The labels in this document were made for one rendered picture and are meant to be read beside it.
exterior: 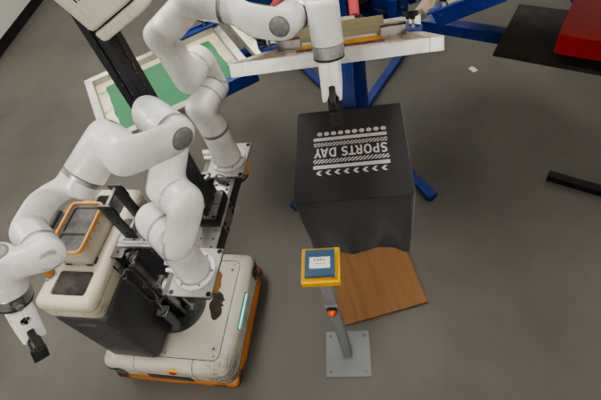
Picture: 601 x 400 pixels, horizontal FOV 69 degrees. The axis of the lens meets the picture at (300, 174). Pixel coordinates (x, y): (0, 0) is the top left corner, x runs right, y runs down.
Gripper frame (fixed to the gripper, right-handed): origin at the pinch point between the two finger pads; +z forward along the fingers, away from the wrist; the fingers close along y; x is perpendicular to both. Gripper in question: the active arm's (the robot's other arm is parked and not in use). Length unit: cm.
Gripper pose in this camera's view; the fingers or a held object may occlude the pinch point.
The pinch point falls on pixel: (336, 114)
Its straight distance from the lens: 113.7
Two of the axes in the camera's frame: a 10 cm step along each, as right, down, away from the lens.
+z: 1.6, 8.2, 5.5
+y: -0.8, 5.6, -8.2
